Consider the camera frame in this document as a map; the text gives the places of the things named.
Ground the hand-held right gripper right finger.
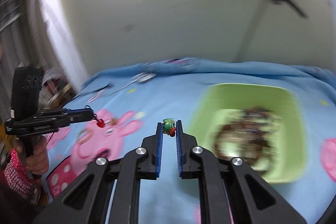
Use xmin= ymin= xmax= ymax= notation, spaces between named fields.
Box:
xmin=175 ymin=120 xmax=307 ymax=224

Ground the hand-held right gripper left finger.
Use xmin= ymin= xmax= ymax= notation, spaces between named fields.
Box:
xmin=34 ymin=122 xmax=164 ymax=224

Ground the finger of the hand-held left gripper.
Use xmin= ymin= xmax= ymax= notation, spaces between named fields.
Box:
xmin=34 ymin=112 xmax=94 ymax=125
xmin=39 ymin=108 xmax=92 ymax=115

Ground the red bead black cord charm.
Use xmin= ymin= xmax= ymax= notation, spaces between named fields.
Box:
xmin=85 ymin=105 xmax=106 ymax=128

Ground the green stone charm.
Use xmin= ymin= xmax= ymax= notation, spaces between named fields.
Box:
xmin=162 ymin=117 xmax=176 ymax=138

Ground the brown wooden bead bracelet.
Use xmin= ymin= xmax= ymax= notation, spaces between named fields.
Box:
xmin=214 ymin=109 xmax=274 ymax=165

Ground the green plastic tray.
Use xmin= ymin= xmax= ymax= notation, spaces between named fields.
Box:
xmin=188 ymin=83 xmax=307 ymax=185

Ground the dark purple bead bracelet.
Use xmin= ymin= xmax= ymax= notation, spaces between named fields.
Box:
xmin=243 ymin=107 xmax=279 ymax=131

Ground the person's left forearm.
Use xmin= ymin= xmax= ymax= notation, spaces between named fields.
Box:
xmin=3 ymin=148 xmax=40 ymax=201

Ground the person's left hand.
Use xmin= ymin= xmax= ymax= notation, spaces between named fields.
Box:
xmin=26 ymin=136 xmax=50 ymax=180

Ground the cluttered shelf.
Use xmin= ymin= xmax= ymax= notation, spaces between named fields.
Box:
xmin=42 ymin=67 xmax=80 ymax=107

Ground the cartoon pig printed blanket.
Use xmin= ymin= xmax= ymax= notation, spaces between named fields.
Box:
xmin=46 ymin=57 xmax=336 ymax=224

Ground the white charging device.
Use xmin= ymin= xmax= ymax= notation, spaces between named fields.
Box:
xmin=131 ymin=72 xmax=156 ymax=84

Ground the person's dark garment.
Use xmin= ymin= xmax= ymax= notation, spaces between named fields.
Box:
xmin=0 ymin=182 xmax=46 ymax=224

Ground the yellow crystal bead bracelet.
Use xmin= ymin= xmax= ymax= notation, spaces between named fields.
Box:
xmin=76 ymin=129 xmax=94 ymax=147

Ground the black cable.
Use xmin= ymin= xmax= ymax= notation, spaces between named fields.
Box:
xmin=88 ymin=84 xmax=114 ymax=104

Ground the white cable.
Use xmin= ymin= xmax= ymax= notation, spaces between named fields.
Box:
xmin=110 ymin=81 xmax=137 ymax=95

